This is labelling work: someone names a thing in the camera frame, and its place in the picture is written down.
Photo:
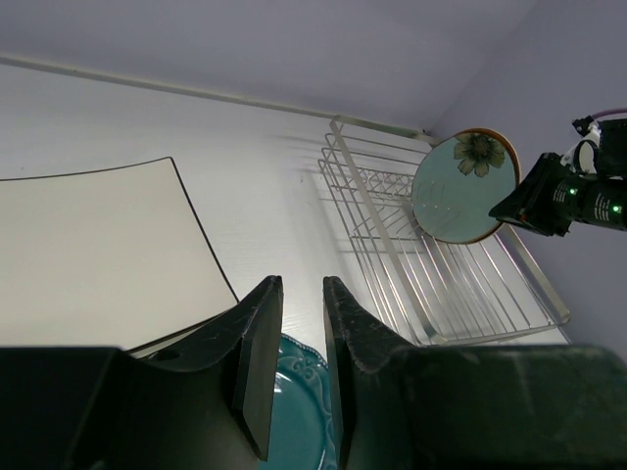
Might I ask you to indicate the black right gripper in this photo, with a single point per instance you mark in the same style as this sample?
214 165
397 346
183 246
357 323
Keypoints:
531 204

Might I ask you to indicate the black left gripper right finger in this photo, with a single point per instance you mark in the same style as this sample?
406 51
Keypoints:
371 430

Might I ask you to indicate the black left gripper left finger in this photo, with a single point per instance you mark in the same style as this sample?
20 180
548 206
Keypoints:
209 396

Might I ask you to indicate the white square plate black rim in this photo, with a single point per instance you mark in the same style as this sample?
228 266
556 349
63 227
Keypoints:
169 339

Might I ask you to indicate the light blue flower plate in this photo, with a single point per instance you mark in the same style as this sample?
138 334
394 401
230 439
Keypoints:
459 181

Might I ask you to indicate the teal scalloped plate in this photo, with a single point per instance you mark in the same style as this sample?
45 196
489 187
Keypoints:
302 433

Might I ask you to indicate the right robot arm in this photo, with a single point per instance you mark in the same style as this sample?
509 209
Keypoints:
587 184

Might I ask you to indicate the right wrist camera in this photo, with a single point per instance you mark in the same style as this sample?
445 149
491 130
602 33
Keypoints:
581 158

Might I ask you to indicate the wire dish rack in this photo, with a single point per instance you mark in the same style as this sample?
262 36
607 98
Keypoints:
391 233

